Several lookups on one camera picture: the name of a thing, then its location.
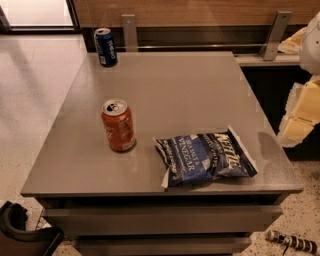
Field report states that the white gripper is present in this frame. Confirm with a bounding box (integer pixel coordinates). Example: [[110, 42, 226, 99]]
[[277, 12, 320, 148]]

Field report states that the red coke can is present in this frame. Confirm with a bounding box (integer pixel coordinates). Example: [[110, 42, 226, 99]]
[[101, 99, 136, 152]]

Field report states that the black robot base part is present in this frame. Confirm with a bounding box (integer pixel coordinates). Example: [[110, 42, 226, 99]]
[[0, 201, 64, 256]]

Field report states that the blue pepsi can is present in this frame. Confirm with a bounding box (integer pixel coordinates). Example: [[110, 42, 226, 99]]
[[94, 28, 118, 67]]

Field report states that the blue kettle chips bag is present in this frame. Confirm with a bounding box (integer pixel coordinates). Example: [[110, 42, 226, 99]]
[[154, 127, 258, 188]]

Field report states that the right metal wall bracket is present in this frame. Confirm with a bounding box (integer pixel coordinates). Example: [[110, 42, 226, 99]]
[[259, 11, 292, 61]]

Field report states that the metal wall bracket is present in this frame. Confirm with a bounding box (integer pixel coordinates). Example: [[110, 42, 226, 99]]
[[121, 14, 138, 52], [259, 11, 292, 61]]

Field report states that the black white striped cable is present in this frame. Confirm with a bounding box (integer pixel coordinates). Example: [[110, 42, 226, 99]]
[[265, 229, 319, 256]]

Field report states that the left metal wall bracket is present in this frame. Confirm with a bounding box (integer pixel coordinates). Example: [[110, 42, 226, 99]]
[[121, 14, 138, 52]]

